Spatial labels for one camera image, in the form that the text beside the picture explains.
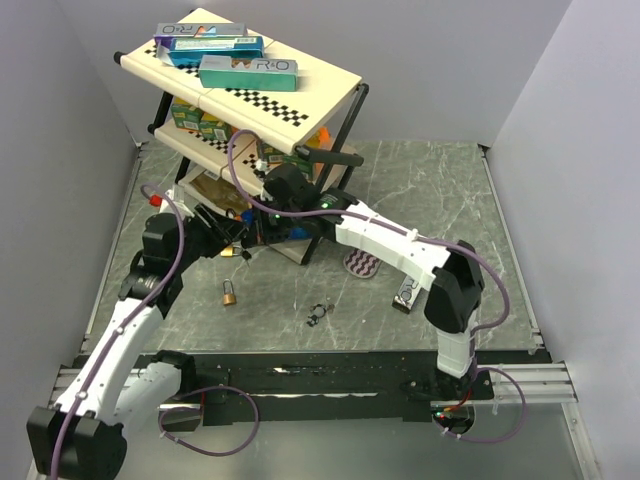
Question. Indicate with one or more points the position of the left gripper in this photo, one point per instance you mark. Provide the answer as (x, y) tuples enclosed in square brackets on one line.
[(224, 230)]

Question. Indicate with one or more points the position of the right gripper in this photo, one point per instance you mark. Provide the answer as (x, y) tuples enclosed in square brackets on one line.
[(262, 232)]

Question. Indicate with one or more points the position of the short brass padlock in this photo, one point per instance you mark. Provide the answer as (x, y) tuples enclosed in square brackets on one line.
[(231, 251)]

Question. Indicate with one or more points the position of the panda keychain with keys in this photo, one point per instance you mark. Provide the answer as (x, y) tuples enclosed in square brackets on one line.
[(317, 312)]

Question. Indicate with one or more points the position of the orange black padlock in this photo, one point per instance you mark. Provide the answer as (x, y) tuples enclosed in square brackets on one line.
[(237, 216)]

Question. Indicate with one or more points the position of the black-headed key bunch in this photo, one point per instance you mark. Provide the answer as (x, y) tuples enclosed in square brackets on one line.
[(246, 255)]

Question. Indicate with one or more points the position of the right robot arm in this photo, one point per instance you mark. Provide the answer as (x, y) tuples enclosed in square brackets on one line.
[(450, 274)]

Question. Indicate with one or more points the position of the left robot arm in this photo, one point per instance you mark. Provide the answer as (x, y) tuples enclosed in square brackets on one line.
[(84, 435)]

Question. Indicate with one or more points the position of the blue snack bag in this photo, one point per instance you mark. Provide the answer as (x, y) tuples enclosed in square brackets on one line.
[(300, 234)]

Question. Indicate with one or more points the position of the brown flat packet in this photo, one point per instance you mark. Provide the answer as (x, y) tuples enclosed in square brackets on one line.
[(220, 193)]

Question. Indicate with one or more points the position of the long-shackle brass padlock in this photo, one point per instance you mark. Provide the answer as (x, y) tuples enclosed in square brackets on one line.
[(229, 296)]

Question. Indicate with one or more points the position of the green carton right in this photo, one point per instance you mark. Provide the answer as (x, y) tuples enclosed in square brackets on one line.
[(306, 167)]

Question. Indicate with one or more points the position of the green carton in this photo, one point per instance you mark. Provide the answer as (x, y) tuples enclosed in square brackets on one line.
[(185, 115), (306, 167), (269, 154), (213, 128)]

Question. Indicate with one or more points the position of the beige three-tier shelf rack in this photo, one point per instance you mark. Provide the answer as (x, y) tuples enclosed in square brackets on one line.
[(283, 120)]

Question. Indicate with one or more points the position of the purple wavy sponge pad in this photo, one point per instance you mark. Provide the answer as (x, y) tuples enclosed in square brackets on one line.
[(361, 264)]

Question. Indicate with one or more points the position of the green carton far left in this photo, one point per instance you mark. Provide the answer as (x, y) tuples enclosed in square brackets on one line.
[(185, 115)]

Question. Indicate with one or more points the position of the teal R&O box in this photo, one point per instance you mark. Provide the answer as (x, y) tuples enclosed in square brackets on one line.
[(262, 74)]

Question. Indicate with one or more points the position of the black R&O box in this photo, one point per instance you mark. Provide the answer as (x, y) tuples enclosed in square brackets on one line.
[(407, 295)]

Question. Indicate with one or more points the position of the blue toothpaste box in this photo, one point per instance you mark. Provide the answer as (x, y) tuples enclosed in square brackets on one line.
[(185, 52)]

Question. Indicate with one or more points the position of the purple R&O box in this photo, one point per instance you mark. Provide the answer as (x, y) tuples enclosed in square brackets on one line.
[(166, 32)]

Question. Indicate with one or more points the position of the black base frame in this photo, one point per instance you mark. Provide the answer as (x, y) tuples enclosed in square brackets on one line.
[(351, 385)]

